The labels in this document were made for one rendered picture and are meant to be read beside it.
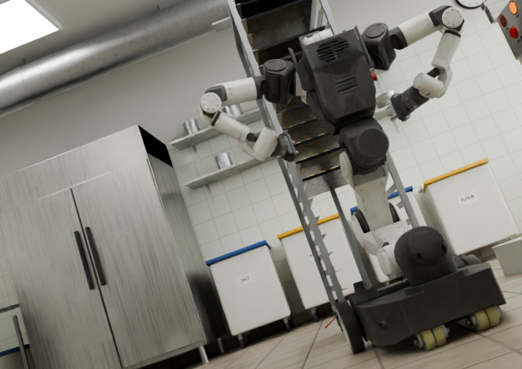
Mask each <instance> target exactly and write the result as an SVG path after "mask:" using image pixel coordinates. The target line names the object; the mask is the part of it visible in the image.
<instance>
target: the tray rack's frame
mask: <svg viewBox="0 0 522 369"><path fill-rule="evenodd" d="M233 1H234V2H235V4H236V5H237V4H240V3H243V2H247V1H249V0H233ZM227 4H228V3H227ZM228 11H229V15H230V19H231V26H232V30H233V34H234V38H235V45H236V49H237V51H238V55H239V57H240V59H241V62H242V65H243V68H244V70H245V73H246V76H247V78H251V77H252V74H251V71H250V70H249V66H248V64H247V61H246V59H245V55H244V53H243V50H242V44H241V40H240V36H239V33H238V30H237V27H236V25H235V21H234V19H233V16H232V14H231V10H230V8H229V6H228ZM256 103H257V106H258V108H259V111H260V114H261V117H262V118H263V122H264V124H265V127H268V128H270V129H272V128H271V126H270V122H269V120H268V118H267V115H266V112H265V110H264V107H263V104H262V101H261V99H258V100H256ZM277 160H278V162H279V165H280V168H281V171H282V173H283V175H284V179H285V182H286V184H287V188H288V189H289V192H290V195H291V198H292V200H293V203H294V206H295V209H296V211H297V213H298V217H299V219H300V222H301V226H302V228H303V230H304V233H305V236H306V239H307V241H308V244H309V247H310V249H311V253H312V255H313V257H314V260H315V263H316V266H317V268H318V271H319V274H320V277H321V278H322V282H323V284H324V287H325V291H326V293H327V295H328V298H329V301H330V304H331V306H332V310H333V312H332V313H334V316H335V317H336V314H335V312H336V307H335V304H336V300H335V298H334V296H333V293H332V290H331V287H330V285H329V282H328V279H327V277H326V275H325V271H324V269H323V266H322V263H321V260H320V258H319V256H318V252H317V250H316V248H315V243H314V242H313V239H312V236H311V233H310V231H309V229H308V225H307V223H306V220H305V216H304V215H303V212H302V209H301V206H300V204H299V202H298V198H297V195H296V193H295V191H294V188H293V185H292V182H291V179H290V177H289V175H288V172H287V168H286V166H285V164H284V160H283V158H280V157H277ZM330 193H331V195H332V198H333V201H334V203H335V205H336V209H337V211H338V213H339V217H340V219H341V222H342V223H343V227H344V229H345V232H346V235H347V238H348V239H349V242H350V245H351V248H352V250H353V253H354V255H355V258H356V260H357V263H358V266H359V268H360V272H361V273H362V276H363V279H364V282H365V284H366V286H367V288H369V287H372V285H371V282H370V279H369V277H368V275H367V271H366V270H365V267H364V264H363V261H362V259H361V257H360V254H359V251H358V249H357V245H356V243H355V241H354V239H353V236H352V233H351V230H350V227H349V225H348V223H347V220H346V217H345V215H344V213H343V209H342V207H341V205H340V202H339V199H338V197H337V195H336V191H335V190H330ZM336 321H337V318H336ZM337 325H338V326H339V323H338V321H337Z"/></svg>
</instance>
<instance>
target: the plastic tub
mask: <svg viewBox="0 0 522 369"><path fill-rule="evenodd" d="M491 249H493V250H494V253H495V254H496V258H497V259H498V261H499V264H500V266H501V268H502V271H503V273H504V275H505V276H508V275H512V274H516V273H522V236H521V237H519V238H515V239H513V240H511V241H508V242H505V243H503V244H501V245H497V246H495V247H492V248H491Z"/></svg>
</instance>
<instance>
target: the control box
mask: <svg viewBox="0 0 522 369"><path fill-rule="evenodd" d="M511 2H513V3H514V4H515V6H516V9H517V11H516V13H515V14H513V13H512V12H511V11H510V3H511ZM500 16H503V17H504V18H505V20H506V26H502V24H501V22H500ZM496 20H497V22H498V24H499V26H500V29H501V30H502V32H503V35H504V36H505V38H506V41H507V43H508V44H509V46H510V49H511V51H512V53H513V56H514V57H515V59H516V60H518V59H521V58H522V0H509V1H508V3H507V4H506V6H505V7H504V9H503V11H502V12H501V13H500V14H499V15H498V17H497V18H496ZM512 27H514V28H516V30H517V37H516V38H512V37H511V36H510V28H512Z"/></svg>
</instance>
